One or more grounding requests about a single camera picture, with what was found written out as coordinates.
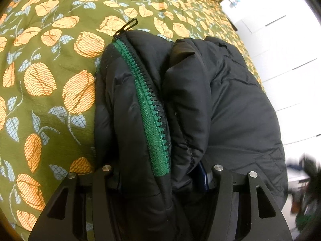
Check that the small blue object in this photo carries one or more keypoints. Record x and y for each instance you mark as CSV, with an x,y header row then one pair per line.
x,y
235,3

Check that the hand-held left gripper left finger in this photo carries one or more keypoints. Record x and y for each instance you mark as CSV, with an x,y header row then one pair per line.
x,y
110,180

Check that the blurred dark clutter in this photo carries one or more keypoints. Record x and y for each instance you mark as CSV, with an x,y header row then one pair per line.
x,y
306,193

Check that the black puffer jacket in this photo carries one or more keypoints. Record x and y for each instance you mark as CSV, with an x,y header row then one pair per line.
x,y
225,105

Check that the olive floral duvet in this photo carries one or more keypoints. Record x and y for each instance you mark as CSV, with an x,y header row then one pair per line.
x,y
50,67

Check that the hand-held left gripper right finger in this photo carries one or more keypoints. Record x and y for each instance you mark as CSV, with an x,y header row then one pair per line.
x,y
203,179

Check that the white wardrobe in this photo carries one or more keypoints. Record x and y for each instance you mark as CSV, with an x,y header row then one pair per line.
x,y
288,55

